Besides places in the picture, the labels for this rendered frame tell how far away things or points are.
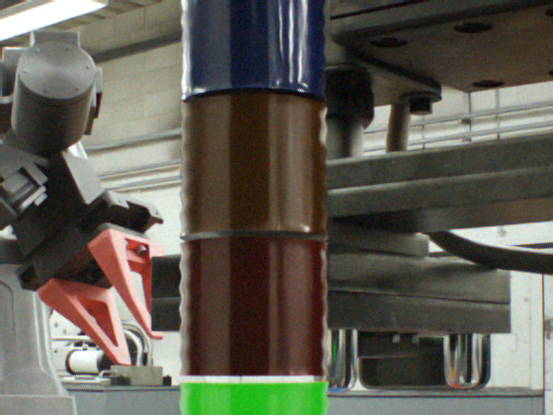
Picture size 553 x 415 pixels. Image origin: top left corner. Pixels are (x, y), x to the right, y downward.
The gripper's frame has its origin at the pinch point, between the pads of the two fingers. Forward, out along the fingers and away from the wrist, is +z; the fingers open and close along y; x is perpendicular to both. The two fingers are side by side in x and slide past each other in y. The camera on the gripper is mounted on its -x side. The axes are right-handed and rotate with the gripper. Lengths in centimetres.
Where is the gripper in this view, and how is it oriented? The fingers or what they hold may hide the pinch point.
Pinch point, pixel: (135, 342)
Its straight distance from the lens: 85.1
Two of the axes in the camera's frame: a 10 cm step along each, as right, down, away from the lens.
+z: 4.4, 7.7, -4.6
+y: 7.3, -6.1, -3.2
